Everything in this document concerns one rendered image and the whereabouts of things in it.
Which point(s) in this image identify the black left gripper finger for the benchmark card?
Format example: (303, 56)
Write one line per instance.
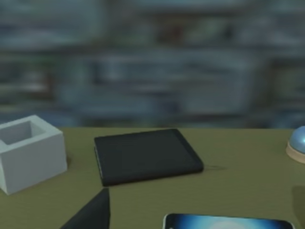
(95, 212)

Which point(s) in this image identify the smartphone with blue screen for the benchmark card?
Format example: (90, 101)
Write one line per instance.
(226, 222)

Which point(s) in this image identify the silver bell with tan base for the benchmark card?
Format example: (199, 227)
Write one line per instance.
(298, 144)

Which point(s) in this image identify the black tablet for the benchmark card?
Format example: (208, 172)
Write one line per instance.
(147, 156)

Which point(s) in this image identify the white open-top box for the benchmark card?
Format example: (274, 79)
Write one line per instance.
(31, 155)

